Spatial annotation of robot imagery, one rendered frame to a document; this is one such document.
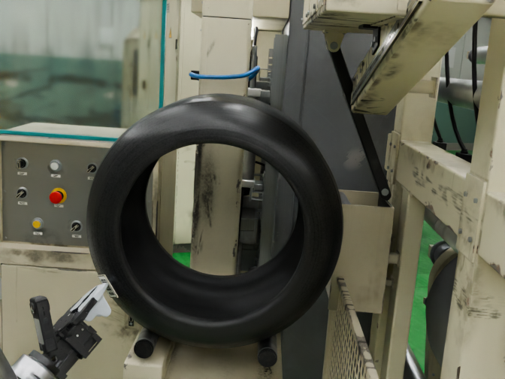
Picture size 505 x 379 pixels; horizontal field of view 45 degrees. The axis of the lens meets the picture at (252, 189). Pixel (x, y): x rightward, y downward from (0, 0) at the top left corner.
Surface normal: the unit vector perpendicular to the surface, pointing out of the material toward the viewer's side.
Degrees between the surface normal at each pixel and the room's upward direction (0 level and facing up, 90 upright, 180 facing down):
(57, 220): 90
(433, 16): 162
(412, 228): 90
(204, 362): 0
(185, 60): 90
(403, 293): 90
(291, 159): 82
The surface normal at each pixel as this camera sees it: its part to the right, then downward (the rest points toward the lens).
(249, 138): 0.04, 0.04
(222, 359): 0.07, -0.98
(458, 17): -0.07, 0.99
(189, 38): 0.36, 0.22
